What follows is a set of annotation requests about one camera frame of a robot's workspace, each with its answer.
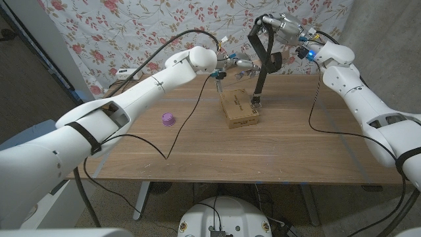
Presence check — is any black power strip cable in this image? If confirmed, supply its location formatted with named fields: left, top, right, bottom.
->
left=109, top=78, right=132, bottom=95

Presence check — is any black floor power adapter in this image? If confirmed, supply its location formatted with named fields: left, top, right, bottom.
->
left=268, top=215, right=300, bottom=237

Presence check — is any white robot body edge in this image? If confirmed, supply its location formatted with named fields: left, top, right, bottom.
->
left=0, top=228, right=134, bottom=237

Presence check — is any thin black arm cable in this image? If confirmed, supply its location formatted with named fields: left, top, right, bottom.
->
left=82, top=74, right=213, bottom=218
left=307, top=61, right=409, bottom=237

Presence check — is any brown cardboard box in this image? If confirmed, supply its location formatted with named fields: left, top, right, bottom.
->
left=219, top=88, right=260, bottom=130

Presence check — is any white power strip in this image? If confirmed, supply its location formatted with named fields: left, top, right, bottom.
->
left=115, top=68, right=143, bottom=81

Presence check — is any black leather belt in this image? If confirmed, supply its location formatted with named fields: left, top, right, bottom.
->
left=247, top=13, right=283, bottom=109

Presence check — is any floral backdrop cloth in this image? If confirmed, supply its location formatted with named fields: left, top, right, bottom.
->
left=37, top=0, right=355, bottom=96

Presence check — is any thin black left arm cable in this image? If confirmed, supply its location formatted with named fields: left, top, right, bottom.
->
left=82, top=74, right=213, bottom=218

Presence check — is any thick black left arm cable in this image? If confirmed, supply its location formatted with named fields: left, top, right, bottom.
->
left=74, top=29, right=220, bottom=228

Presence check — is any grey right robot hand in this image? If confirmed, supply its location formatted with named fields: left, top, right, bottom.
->
left=261, top=13, right=317, bottom=46

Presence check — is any grey table leg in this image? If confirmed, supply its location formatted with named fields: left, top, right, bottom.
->
left=132, top=181, right=151, bottom=221
left=299, top=184, right=320, bottom=227

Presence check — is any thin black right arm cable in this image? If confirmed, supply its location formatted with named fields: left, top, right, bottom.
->
left=307, top=61, right=409, bottom=237

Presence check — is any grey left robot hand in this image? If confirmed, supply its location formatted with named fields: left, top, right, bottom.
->
left=226, top=52, right=261, bottom=81

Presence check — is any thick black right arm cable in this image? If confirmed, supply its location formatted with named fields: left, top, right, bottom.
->
left=315, top=30, right=421, bottom=237

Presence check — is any black round floor object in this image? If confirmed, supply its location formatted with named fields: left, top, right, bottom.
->
left=149, top=181, right=173, bottom=195

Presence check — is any small purple cup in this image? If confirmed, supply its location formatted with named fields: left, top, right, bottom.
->
left=161, top=112, right=176, bottom=127

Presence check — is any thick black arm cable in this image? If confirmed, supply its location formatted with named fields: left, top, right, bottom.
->
left=74, top=29, right=220, bottom=228
left=315, top=30, right=421, bottom=237

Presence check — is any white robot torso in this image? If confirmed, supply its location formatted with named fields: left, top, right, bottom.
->
left=177, top=196, right=273, bottom=237

